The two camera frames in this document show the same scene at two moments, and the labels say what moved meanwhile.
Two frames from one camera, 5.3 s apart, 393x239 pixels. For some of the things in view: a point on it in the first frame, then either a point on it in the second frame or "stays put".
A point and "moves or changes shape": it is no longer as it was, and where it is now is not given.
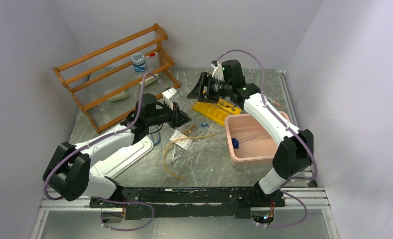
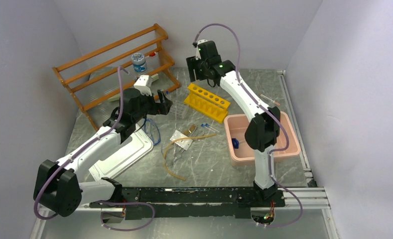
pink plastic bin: [251, 143] stays put
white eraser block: [150, 79] stays put
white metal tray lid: [107, 167] stays put
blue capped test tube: [203, 125] stays put
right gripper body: [215, 87] → [199, 68]
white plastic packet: [184, 144] stays put
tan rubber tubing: [177, 139] stays put
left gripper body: [170, 116] → [156, 108]
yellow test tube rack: [217, 111] moves or changes shape
